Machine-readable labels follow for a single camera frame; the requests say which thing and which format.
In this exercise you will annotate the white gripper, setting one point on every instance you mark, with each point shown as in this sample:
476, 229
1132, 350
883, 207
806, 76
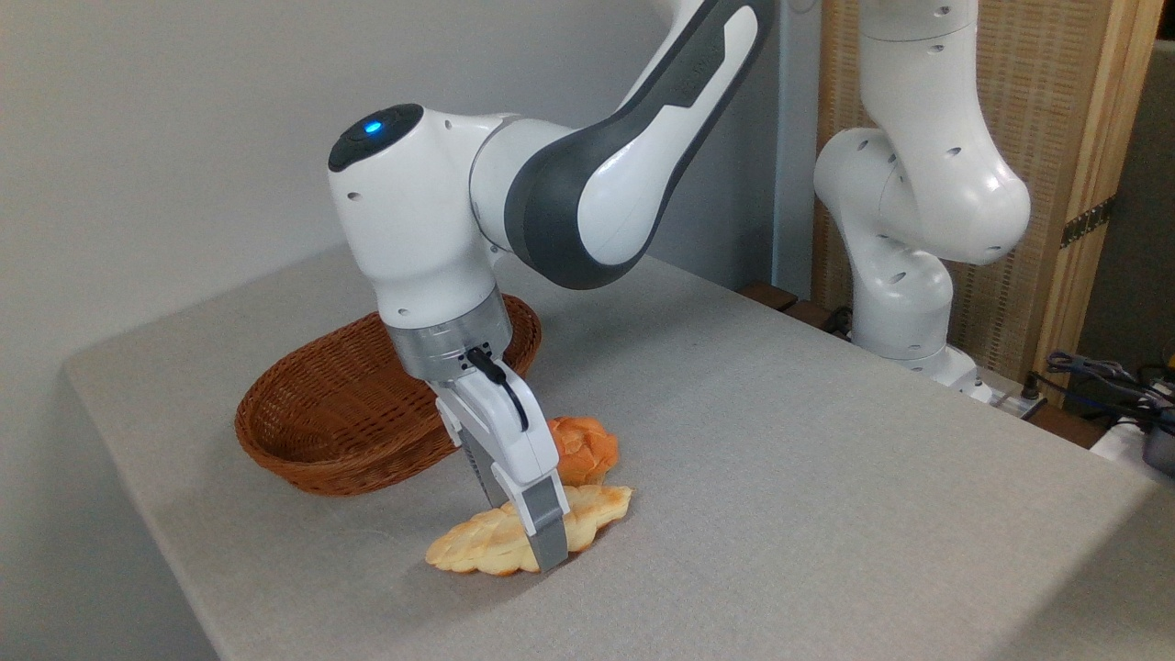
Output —
505, 431

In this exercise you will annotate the long braided bread loaf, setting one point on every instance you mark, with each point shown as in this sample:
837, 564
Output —
477, 546

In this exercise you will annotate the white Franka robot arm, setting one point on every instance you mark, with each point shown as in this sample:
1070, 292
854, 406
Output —
413, 229

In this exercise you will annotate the round orange bread roll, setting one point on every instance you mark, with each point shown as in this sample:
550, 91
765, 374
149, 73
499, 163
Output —
587, 450

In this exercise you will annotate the brown wicker basket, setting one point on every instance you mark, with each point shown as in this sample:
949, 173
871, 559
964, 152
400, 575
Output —
312, 431

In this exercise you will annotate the grey tablecloth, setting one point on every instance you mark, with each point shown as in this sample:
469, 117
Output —
780, 505

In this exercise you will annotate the black screen hinge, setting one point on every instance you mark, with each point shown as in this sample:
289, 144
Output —
1088, 222

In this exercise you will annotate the grey box with white base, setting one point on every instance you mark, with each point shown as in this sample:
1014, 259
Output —
1158, 448

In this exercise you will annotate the woven wood-framed screen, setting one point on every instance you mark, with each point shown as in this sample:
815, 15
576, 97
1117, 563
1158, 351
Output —
1046, 92

